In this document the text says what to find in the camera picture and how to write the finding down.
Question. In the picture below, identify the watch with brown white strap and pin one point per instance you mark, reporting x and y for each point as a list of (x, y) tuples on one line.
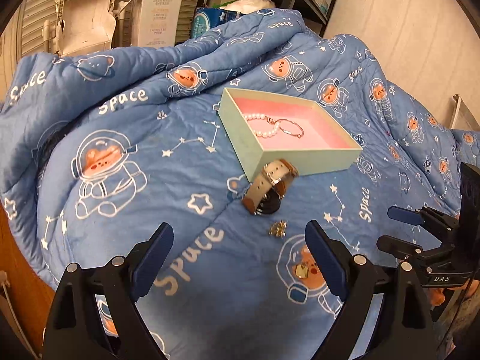
[(266, 192)]

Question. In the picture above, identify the blue astronaut bear quilt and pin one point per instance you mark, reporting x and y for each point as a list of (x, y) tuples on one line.
[(97, 151)]

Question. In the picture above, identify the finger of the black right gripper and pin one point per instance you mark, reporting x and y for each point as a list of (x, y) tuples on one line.
[(407, 215), (409, 251)]

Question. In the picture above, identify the small gold earring cluster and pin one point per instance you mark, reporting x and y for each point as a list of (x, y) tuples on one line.
[(278, 229)]

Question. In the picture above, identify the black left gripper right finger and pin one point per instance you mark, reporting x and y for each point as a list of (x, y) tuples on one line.
[(403, 330)]

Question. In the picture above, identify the rose gold bangle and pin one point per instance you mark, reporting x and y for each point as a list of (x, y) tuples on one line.
[(290, 128)]

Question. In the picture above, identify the operator hand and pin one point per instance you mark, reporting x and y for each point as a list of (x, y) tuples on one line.
[(436, 296)]

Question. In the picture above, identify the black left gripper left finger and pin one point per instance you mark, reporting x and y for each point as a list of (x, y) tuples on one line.
[(94, 313)]

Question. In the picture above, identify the green box pink interior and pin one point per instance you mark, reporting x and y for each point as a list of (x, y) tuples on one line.
[(249, 118)]

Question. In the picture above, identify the white printed cardboard box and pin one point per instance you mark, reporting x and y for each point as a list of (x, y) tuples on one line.
[(157, 23)]

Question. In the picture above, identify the blue tissue pack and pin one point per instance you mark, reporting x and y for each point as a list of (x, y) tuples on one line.
[(206, 18)]

